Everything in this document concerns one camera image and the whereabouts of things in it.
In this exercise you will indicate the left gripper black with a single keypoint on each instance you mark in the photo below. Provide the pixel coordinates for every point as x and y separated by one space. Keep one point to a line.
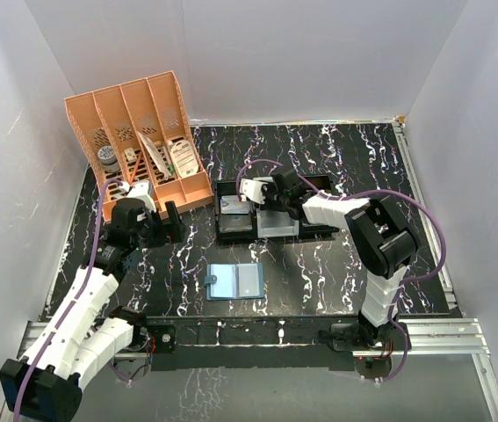
161 226

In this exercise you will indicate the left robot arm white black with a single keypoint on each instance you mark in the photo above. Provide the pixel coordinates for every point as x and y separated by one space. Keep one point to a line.
47 382

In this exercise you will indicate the orange pencil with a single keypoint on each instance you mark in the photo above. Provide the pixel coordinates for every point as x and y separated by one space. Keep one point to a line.
136 168

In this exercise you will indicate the roll of tape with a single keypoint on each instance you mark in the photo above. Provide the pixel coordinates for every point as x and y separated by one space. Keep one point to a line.
107 157

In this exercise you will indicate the white plastic bin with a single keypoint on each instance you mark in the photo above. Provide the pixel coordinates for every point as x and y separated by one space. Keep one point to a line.
271 224

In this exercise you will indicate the blue leather card holder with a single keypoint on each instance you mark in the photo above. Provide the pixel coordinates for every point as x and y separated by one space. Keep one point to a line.
221 282

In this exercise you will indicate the orange plastic file organizer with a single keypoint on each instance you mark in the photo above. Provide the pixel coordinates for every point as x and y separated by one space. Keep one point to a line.
154 106

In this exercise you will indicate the white paper packet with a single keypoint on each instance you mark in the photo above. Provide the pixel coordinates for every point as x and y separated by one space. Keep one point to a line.
155 155

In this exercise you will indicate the black tray right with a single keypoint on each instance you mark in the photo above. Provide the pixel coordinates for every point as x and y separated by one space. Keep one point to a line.
308 230

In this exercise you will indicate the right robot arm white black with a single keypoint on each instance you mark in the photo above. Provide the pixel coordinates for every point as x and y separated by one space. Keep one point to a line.
385 243

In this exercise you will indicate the white labelled blister pack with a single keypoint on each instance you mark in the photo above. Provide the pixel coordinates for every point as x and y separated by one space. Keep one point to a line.
183 157

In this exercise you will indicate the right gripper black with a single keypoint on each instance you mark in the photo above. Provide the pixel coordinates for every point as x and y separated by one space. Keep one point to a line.
272 193

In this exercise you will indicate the small white eraser box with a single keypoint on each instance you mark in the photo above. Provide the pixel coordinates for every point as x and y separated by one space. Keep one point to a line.
130 155

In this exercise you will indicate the black tray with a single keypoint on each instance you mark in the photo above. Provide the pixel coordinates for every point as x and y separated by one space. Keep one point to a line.
308 230
232 229

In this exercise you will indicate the black tray left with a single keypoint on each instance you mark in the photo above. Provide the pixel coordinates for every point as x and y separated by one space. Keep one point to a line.
232 229

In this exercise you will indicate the silver card in tray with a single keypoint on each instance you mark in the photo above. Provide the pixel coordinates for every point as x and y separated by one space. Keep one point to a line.
231 205

